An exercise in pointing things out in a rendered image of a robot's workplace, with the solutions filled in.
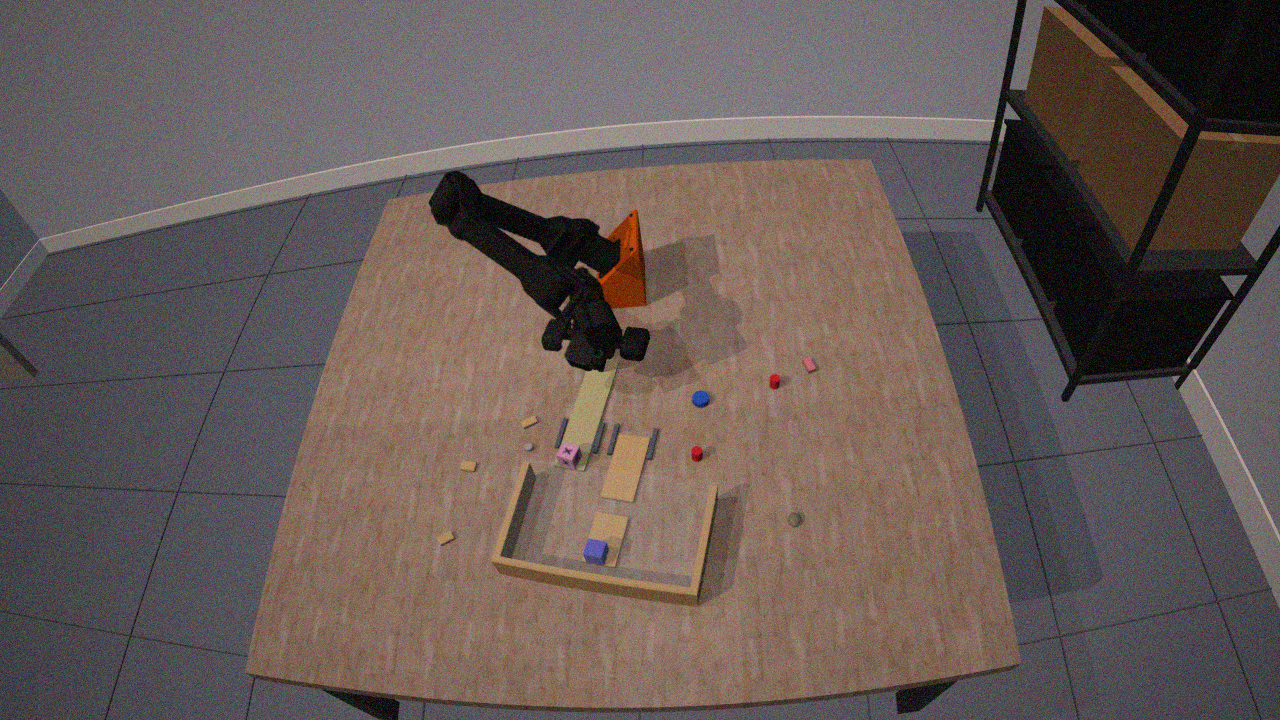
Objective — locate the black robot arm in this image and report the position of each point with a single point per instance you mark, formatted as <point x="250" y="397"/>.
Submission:
<point x="548" y="279"/>

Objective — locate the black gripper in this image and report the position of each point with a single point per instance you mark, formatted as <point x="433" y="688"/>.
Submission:
<point x="632" y="345"/>

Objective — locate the pale yellow strip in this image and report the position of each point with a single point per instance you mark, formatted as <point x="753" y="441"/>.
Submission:
<point x="589" y="408"/>

